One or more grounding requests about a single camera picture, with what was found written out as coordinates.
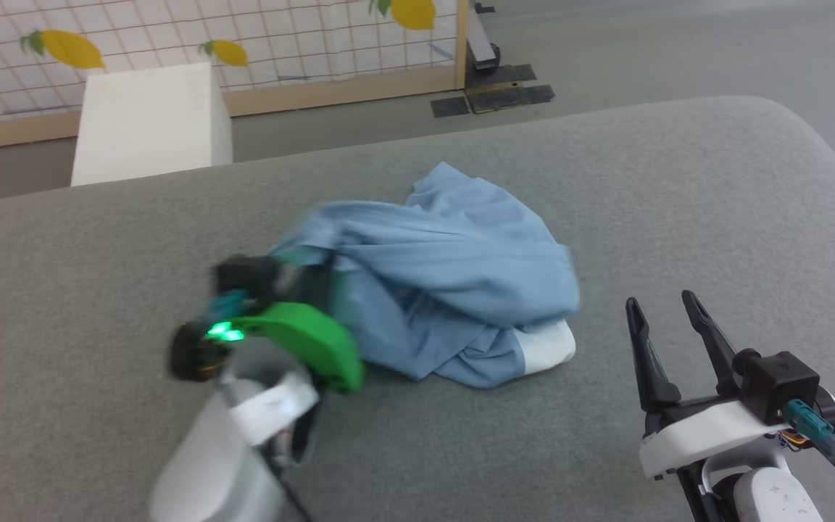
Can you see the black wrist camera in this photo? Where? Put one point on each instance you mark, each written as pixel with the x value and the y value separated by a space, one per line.
pixel 780 384
pixel 189 355

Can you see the black floor mat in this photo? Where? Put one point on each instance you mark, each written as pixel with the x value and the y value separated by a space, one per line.
pixel 508 99
pixel 501 75

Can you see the grey fabric sofa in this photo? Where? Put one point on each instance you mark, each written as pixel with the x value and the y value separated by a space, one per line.
pixel 678 217

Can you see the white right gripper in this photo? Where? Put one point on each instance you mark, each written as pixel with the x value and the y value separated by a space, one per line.
pixel 700 431

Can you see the lemon print grid partition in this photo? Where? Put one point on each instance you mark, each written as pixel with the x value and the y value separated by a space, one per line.
pixel 171 22

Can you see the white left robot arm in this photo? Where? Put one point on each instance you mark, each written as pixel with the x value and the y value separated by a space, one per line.
pixel 214 464

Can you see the grey metal stand post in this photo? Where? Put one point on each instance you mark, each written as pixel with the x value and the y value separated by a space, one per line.
pixel 481 43

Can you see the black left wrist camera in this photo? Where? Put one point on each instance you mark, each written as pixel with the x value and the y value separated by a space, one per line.
pixel 189 355

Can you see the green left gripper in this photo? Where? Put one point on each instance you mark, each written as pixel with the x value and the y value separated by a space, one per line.
pixel 309 333

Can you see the white box cabinet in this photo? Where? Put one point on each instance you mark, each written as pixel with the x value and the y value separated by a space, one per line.
pixel 149 123

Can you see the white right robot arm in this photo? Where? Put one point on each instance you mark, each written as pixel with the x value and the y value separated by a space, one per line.
pixel 773 500

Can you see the light blue polo shirt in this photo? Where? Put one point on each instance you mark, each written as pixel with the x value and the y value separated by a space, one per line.
pixel 454 275

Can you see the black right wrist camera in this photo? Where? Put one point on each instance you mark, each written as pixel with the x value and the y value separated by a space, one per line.
pixel 780 384

